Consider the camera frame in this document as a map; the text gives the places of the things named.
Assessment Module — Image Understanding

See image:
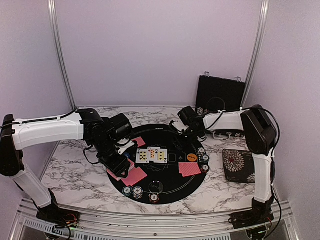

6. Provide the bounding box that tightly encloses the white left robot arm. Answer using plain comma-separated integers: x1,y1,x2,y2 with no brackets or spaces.
0,108,136,223

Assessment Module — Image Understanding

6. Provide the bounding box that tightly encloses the black poker chip case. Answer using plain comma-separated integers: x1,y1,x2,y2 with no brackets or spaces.
194,71,247,141

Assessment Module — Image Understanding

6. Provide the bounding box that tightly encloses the round black poker mat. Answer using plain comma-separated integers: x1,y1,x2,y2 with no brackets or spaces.
105,124,209,206

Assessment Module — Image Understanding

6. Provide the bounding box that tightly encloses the orange big blind button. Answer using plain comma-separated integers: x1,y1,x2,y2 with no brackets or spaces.
186,153,198,162

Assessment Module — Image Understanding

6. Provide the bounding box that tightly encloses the left aluminium frame post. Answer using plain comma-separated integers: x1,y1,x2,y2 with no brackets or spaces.
47,0,77,110

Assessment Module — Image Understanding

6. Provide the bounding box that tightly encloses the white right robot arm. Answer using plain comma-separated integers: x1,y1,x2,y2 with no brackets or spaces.
169,104,280,224

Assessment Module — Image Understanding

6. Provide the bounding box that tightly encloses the aluminium frame post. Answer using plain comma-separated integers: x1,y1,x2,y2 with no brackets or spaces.
47,0,77,110
241,0,270,106

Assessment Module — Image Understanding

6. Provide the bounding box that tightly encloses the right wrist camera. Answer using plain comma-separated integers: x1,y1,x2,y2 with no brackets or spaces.
177,106,199,129

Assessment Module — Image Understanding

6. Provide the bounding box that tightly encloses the red pip face-up card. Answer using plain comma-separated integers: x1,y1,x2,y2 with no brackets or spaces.
147,147,160,162

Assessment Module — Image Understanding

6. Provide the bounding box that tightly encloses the aluminium front rail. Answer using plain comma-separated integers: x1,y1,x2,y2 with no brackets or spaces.
9,199,299,240

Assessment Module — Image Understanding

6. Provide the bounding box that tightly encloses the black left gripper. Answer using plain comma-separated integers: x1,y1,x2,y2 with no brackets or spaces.
91,136,131,179

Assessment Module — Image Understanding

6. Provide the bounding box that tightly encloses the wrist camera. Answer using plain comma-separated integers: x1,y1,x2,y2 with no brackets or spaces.
109,113,133,141
177,106,199,129

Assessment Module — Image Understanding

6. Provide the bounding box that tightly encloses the black floral rectangular tray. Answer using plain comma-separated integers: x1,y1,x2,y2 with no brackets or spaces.
222,149,256,184

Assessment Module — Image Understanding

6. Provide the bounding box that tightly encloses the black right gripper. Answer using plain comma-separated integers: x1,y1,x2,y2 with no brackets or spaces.
171,127,201,152

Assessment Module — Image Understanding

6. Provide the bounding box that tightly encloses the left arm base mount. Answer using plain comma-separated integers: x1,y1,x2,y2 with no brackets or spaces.
34,199,80,227

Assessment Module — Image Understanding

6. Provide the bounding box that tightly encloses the red playing card deck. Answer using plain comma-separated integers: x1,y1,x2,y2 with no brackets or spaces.
106,166,134,181

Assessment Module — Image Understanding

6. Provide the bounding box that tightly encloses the blue small blind button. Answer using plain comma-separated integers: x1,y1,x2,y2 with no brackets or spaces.
124,152,130,159

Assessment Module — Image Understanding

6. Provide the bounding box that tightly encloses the right aluminium frame post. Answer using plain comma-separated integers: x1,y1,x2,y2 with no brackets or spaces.
241,0,270,106

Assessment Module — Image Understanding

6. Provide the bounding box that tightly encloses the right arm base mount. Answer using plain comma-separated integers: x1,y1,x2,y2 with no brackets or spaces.
228,206,275,229

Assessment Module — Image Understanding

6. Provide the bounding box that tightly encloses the dealt red card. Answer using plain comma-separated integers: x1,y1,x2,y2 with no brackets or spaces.
132,136,146,148
178,162,202,177
121,177,140,187
126,167,148,182

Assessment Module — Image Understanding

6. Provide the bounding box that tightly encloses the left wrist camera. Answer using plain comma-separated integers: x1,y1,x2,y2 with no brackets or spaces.
109,113,133,141

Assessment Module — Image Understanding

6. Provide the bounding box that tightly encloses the clear round dealer button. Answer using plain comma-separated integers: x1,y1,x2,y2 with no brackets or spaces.
148,181,164,194

